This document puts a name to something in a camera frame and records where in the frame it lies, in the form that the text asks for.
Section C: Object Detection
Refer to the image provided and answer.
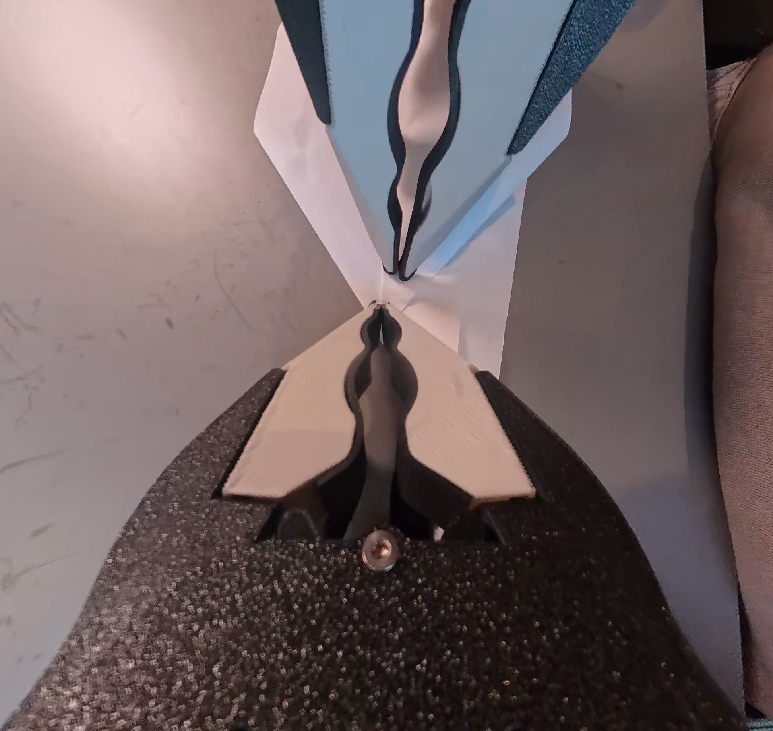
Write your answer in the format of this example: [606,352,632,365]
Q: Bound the white paper sheet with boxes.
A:
[252,21,575,380]

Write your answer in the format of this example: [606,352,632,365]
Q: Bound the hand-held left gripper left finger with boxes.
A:
[222,305,382,540]

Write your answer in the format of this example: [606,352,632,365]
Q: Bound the grey desk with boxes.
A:
[0,0,746,731]

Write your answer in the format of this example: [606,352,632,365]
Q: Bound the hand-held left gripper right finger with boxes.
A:
[380,305,538,540]

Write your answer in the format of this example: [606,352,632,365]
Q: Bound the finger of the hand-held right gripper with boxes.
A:
[313,0,425,277]
[399,0,587,282]

